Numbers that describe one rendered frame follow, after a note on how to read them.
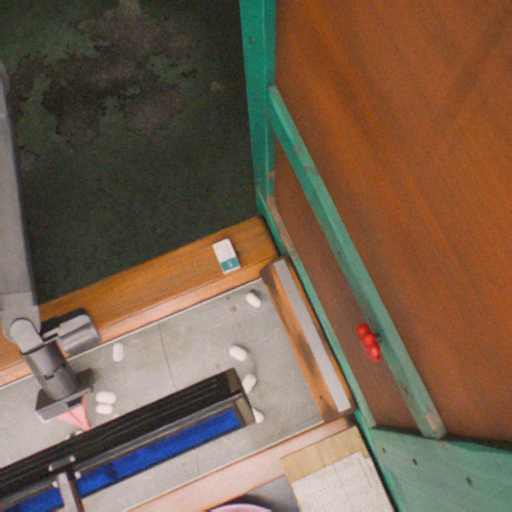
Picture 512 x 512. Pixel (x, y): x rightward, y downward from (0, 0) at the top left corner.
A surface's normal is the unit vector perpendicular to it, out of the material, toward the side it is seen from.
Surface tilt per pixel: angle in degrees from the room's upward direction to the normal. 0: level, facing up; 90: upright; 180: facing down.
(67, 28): 0
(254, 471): 0
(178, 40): 0
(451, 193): 90
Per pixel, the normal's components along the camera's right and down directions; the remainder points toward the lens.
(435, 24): -0.92, 0.38
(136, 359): -0.04, -0.27
